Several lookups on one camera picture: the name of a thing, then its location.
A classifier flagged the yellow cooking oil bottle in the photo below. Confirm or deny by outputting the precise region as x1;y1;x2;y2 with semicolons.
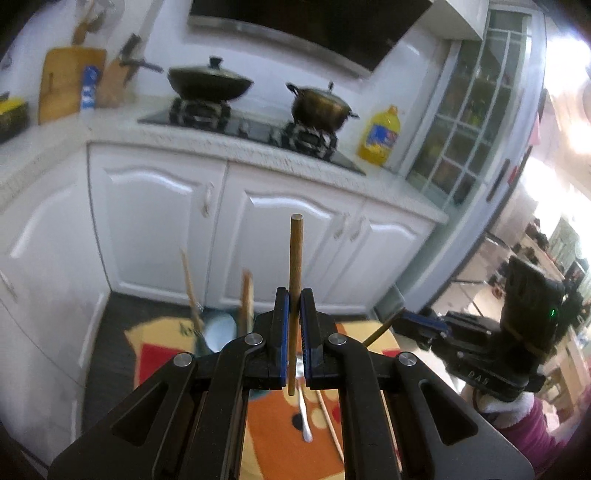
358;105;402;166

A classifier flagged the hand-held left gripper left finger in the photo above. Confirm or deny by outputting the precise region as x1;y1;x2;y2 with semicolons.
48;287;293;480

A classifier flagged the brass pot with lid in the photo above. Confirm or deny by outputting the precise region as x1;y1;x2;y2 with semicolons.
285;82;360;132

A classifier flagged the white spoon on mat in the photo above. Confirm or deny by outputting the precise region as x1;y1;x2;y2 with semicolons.
294;353;315;445

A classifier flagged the black casserole with yellow lid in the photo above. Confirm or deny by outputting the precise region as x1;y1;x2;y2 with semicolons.
0;95;29;144

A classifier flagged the person's right forearm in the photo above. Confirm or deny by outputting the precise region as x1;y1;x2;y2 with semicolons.
462;388;583;480

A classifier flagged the wooden knife block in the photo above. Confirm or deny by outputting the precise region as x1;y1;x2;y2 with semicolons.
96;33;141;109

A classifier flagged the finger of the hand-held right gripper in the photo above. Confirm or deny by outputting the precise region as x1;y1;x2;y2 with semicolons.
392;320;446;350
399;310;451;335

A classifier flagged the wooden chopstick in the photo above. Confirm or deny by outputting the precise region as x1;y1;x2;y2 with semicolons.
362;307;407;347
180;249;206;335
318;392;345;462
287;215;304;397
240;270;254;335

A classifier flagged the blue and white carton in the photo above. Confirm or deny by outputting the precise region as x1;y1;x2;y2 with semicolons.
81;66;100;112

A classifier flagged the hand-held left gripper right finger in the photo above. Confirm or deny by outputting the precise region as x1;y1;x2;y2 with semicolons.
300;288;536;480

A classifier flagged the orange cartoon mat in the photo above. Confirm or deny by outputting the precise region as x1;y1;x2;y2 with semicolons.
124;318;402;480

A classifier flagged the range hood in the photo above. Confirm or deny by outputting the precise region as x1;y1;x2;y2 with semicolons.
188;0;435;78

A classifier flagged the black wok with lid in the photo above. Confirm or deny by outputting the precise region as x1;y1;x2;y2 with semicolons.
124;56;254;100

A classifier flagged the black gas stove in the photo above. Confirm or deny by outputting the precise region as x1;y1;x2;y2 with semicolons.
137;98;366;176

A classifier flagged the hanging wooden spatula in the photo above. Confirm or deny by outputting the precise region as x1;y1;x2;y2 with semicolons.
73;9;93;46

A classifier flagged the white glass-paned door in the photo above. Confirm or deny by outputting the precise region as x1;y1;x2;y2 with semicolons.
369;9;548;319

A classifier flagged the white ceramic spoon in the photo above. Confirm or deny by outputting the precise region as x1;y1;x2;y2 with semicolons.
205;313;238;352

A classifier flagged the white cabinet door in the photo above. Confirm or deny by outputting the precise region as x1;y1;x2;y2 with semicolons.
0;148;112;384
88;143;228;303
332;198;446;319
215;161;366;315

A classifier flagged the wooden cutting board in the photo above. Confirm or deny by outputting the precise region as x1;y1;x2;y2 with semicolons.
38;46;108;125

